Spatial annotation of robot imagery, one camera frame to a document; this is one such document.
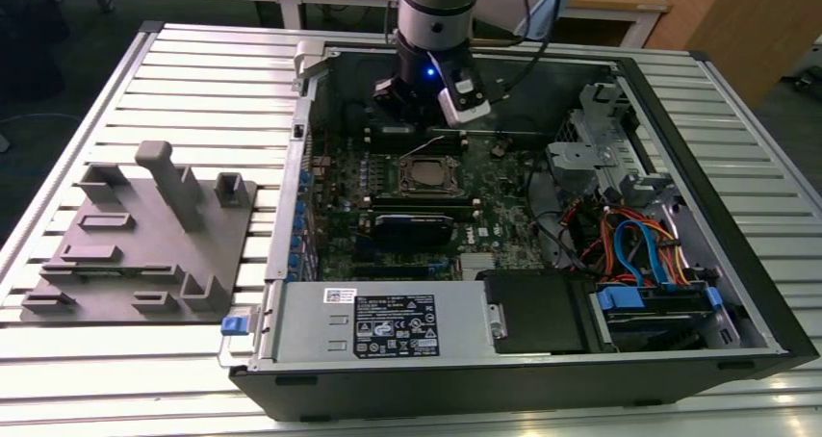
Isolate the silver CPU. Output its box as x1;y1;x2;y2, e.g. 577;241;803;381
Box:
409;160;448;189

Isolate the metal socket cover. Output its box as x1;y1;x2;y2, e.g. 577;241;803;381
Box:
397;156;465;197

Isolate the CPU socket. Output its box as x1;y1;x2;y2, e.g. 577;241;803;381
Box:
395;153;467;199

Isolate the black plastic drive cover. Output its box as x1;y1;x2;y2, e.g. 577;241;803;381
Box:
477;269;611;356

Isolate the grey case latch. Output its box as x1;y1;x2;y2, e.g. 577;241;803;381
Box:
292;40;329;81

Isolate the metal drive cage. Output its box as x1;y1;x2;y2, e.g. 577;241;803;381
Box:
543;83;683;217

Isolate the black graphics card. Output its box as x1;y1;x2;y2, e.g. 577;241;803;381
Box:
373;212;456;246

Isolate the green motherboard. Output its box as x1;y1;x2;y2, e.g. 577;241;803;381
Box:
305;131;561;283

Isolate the black rating label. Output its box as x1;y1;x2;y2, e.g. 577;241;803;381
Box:
355;293;444;360

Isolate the wooden cabinet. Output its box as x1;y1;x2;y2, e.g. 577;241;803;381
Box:
644;0;822;109

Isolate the silver power supply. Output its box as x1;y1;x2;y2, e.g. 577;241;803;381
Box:
253;280;499;364

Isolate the grey parts rack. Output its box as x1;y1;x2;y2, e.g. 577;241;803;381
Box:
17;140;258;323

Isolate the hard disk in blue carrier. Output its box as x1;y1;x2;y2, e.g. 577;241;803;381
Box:
593;282;722;352

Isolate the black PC case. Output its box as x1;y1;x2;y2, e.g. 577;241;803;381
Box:
226;39;820;422

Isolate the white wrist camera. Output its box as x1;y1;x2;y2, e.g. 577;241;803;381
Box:
436;65;495;126

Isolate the black wire bundle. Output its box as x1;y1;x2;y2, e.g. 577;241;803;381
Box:
523;157;604;270

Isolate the orange wire bundle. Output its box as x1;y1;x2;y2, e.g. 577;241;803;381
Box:
576;205;704;289

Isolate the blue wire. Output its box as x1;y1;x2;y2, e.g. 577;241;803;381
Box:
612;219;675;292

